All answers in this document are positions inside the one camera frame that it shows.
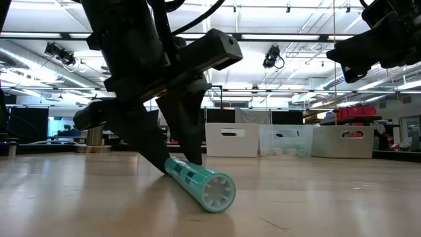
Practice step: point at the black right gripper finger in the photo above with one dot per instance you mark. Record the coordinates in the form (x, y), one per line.
(356, 70)
(352, 52)

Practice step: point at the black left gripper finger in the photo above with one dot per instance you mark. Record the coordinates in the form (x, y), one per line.
(187, 125)
(138, 131)

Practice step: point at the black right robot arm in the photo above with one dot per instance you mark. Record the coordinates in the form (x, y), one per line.
(411, 6)

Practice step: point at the black partition panel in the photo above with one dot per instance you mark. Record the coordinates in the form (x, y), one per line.
(286, 116)
(220, 115)
(29, 125)

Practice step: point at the white plastic bin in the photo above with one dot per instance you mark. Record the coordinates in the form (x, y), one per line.
(217, 146)
(329, 146)

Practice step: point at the red storage bin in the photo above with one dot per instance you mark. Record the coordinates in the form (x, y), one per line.
(356, 113)

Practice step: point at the black shelf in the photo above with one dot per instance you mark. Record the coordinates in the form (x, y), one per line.
(352, 120)

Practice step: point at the grey hanging cloth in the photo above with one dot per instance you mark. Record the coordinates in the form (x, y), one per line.
(251, 116)

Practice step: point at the glass door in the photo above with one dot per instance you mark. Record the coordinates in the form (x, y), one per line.
(411, 128)

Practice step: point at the pale yellow marker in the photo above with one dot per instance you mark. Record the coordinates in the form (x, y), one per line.
(264, 151)

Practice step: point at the translucent plastic bin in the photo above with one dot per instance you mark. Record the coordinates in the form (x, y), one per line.
(286, 141)

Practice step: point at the metal cylinder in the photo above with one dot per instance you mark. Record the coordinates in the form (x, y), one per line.
(12, 149)

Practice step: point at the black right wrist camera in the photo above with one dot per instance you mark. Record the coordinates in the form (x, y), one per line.
(378, 13)

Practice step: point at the black stand frame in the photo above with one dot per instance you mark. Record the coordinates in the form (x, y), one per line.
(221, 98)

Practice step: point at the black overhead frame bar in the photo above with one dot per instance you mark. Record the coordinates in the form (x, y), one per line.
(296, 37)

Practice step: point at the black overhead camera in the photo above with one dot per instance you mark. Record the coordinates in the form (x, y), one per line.
(271, 57)
(60, 54)

